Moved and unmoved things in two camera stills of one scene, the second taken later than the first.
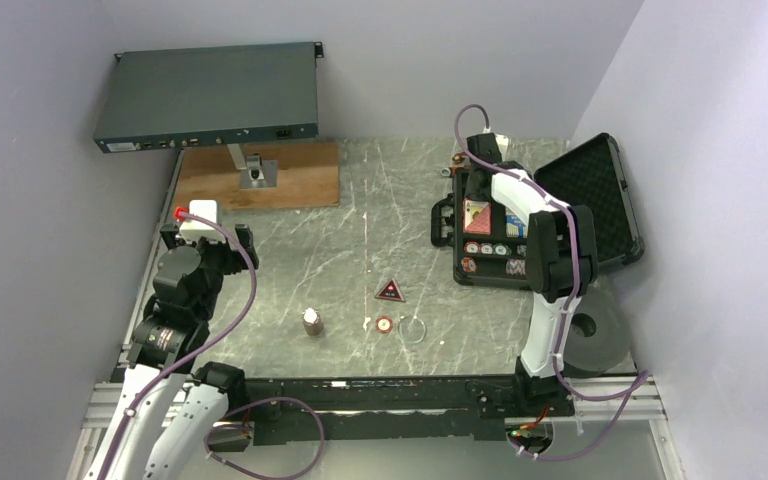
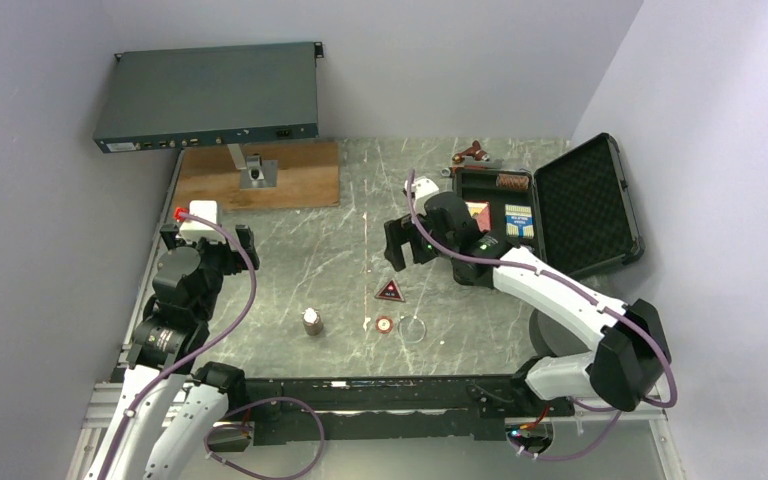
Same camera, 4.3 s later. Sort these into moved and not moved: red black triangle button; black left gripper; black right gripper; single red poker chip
Moved: black right gripper
Not moved: single red poker chip; red black triangle button; black left gripper
